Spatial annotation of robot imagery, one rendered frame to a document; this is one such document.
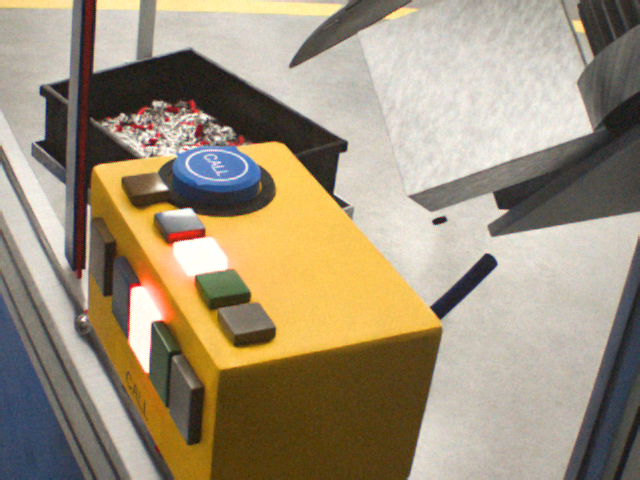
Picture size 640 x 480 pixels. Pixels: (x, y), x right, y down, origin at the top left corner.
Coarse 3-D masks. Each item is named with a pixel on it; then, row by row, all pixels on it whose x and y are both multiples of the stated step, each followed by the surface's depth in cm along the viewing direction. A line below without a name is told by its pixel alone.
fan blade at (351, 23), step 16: (352, 0) 107; (368, 0) 103; (384, 0) 100; (400, 0) 98; (336, 16) 106; (352, 16) 102; (368, 16) 99; (384, 16) 98; (336, 32) 101; (352, 32) 99; (304, 48) 104; (320, 48) 100
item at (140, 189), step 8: (128, 176) 56; (136, 176) 56; (144, 176) 56; (152, 176) 57; (160, 176) 57; (128, 184) 56; (136, 184) 56; (144, 184) 56; (152, 184) 56; (160, 184) 56; (128, 192) 56; (136, 192) 55; (144, 192) 55; (152, 192) 55; (160, 192) 56; (168, 192) 56; (136, 200) 55; (144, 200) 55; (152, 200) 56; (160, 200) 56
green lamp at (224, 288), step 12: (204, 276) 50; (216, 276) 51; (228, 276) 51; (240, 276) 51; (204, 288) 50; (216, 288) 50; (228, 288) 50; (240, 288) 50; (204, 300) 50; (216, 300) 49; (228, 300) 50; (240, 300) 50
